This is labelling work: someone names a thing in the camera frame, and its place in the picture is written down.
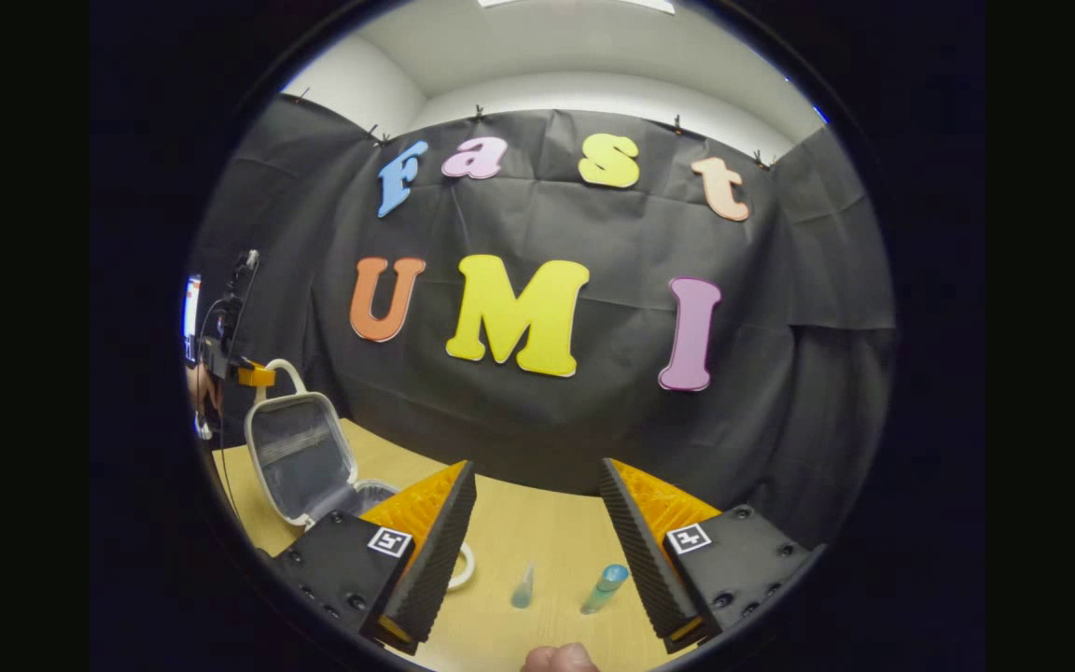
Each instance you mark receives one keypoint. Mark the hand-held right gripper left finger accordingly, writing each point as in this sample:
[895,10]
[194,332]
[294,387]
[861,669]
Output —
[425,579]

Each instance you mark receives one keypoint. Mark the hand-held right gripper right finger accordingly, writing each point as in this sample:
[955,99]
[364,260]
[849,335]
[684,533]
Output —
[645,560]

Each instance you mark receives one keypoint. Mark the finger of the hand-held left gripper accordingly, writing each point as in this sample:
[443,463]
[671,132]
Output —
[258,375]

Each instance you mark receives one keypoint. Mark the blue green skincare bottle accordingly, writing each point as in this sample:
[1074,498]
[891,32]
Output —
[603,588]

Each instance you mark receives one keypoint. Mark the white suitcase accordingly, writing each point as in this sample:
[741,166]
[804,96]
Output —
[300,448]

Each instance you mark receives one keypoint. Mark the blue white skincare sachet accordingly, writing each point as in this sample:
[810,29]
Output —
[522,590]

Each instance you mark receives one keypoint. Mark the computer monitor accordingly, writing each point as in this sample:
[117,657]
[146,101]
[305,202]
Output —
[192,317]

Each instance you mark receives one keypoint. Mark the black backdrop cloth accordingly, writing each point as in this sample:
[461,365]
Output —
[640,233]

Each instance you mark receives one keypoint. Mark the ceiling light panel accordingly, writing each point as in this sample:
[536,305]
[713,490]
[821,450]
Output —
[575,5]

